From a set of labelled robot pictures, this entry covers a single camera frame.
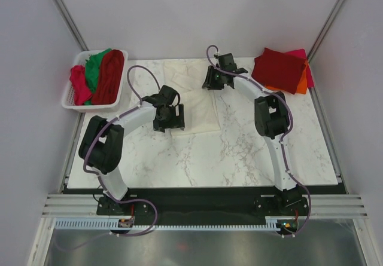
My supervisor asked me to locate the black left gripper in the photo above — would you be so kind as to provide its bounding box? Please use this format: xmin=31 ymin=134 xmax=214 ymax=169
xmin=153 ymin=104 xmax=184 ymax=133

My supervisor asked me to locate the white t shirt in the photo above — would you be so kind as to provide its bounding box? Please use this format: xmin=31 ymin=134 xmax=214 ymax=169
xmin=163 ymin=60 xmax=221 ymax=137

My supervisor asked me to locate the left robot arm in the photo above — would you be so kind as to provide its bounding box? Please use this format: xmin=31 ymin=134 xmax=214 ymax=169
xmin=78 ymin=85 xmax=185 ymax=214

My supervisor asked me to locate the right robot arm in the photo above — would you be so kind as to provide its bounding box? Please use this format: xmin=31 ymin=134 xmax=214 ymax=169
xmin=202 ymin=53 xmax=298 ymax=192

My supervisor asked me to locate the folded dark red t shirt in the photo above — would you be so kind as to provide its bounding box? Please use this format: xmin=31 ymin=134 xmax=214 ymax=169
xmin=251 ymin=48 xmax=305 ymax=87

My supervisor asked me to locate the crimson pink t shirt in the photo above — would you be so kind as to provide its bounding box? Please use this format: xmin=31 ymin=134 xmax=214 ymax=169
xmin=69 ymin=65 xmax=93 ymax=105

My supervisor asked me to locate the folded orange t shirt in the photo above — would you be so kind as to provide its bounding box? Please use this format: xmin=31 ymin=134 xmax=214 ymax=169
xmin=265 ymin=61 xmax=308 ymax=94

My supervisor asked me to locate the green t shirt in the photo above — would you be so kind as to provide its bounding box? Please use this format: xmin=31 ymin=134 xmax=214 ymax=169
xmin=85 ymin=48 xmax=113 ymax=105

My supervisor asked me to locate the folded pink t shirt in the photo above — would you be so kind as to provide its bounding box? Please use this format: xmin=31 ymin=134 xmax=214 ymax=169
xmin=286 ymin=48 xmax=314 ymax=94

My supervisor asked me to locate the white plastic basket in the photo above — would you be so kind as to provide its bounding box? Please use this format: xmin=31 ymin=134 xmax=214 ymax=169
xmin=61 ymin=50 xmax=129 ymax=113

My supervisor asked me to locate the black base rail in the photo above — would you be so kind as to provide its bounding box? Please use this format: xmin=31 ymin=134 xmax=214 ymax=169
xmin=95 ymin=184 xmax=312 ymax=227

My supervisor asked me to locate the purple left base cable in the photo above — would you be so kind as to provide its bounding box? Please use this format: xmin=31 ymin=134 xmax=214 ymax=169
xmin=53 ymin=198 xmax=159 ymax=252

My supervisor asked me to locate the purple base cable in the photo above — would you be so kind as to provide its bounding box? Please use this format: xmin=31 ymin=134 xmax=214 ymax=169
xmin=275 ymin=206 xmax=312 ymax=239
xmin=53 ymin=198 xmax=159 ymax=252

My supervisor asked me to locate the white cable duct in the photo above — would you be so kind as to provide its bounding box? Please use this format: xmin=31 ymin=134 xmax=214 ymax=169
xmin=54 ymin=217 xmax=298 ymax=232

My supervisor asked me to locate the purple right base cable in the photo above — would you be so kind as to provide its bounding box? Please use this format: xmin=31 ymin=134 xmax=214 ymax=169
xmin=275 ymin=206 xmax=312 ymax=239

